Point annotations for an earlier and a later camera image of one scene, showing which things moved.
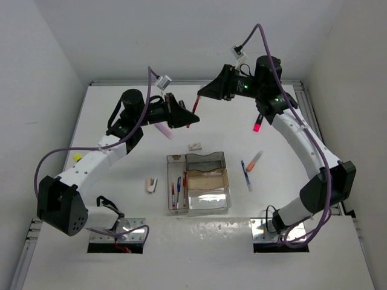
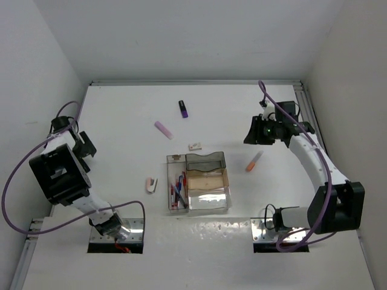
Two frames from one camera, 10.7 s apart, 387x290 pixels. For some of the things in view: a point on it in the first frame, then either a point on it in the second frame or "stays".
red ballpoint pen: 184,182 stays
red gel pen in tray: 173,195 stays
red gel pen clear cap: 195,106 → 176,194
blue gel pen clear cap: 246,176 → 178,192
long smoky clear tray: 177,183 stays
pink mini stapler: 151,185 stays
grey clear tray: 211,162 stays
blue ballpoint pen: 178,190 stays
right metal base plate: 263,231 stays
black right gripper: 222,86 → 255,136
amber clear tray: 207,180 stays
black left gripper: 176,115 → 87,148
